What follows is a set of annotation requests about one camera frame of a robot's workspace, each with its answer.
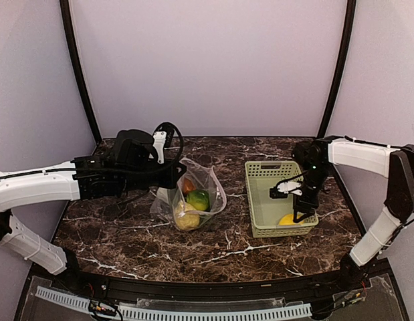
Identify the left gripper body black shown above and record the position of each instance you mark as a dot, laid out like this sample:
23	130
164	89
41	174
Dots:
140	180

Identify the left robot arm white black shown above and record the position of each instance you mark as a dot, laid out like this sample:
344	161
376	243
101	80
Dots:
137	161

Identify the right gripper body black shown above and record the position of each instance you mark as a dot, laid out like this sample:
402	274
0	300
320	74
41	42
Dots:
305	202

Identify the white slotted cable duct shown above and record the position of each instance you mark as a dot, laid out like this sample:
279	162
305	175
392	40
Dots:
149	309

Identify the left black frame post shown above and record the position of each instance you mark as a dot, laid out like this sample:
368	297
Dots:
77	69

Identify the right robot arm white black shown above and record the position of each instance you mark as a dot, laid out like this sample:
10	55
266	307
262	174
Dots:
395	163

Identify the orange yellow pepper toy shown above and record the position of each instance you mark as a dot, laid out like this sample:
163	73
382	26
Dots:
188	186

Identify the clear dotted zip top bag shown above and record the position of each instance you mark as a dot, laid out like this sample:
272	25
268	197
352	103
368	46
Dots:
165	200

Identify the light green round food toy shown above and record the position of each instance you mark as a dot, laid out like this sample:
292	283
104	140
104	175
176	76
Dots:
199	199

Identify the black frame post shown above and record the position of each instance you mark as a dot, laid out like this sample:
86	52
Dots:
339	68
77	69

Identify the beige wrinkled round food toy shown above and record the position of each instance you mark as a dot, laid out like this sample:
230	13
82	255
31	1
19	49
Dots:
185	216

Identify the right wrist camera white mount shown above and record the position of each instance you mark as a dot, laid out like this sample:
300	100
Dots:
284	189

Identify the yellow lemon toy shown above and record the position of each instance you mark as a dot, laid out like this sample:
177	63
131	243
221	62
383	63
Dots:
289	220

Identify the bok choy toy green white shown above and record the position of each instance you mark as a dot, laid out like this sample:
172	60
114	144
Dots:
204	218

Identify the pale green plastic basket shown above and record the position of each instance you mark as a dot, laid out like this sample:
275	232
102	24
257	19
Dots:
265	213

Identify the black front rail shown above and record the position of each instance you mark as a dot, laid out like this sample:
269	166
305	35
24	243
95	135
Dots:
308	288

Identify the right black frame post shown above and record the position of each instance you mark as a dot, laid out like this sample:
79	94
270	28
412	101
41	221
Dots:
339	68

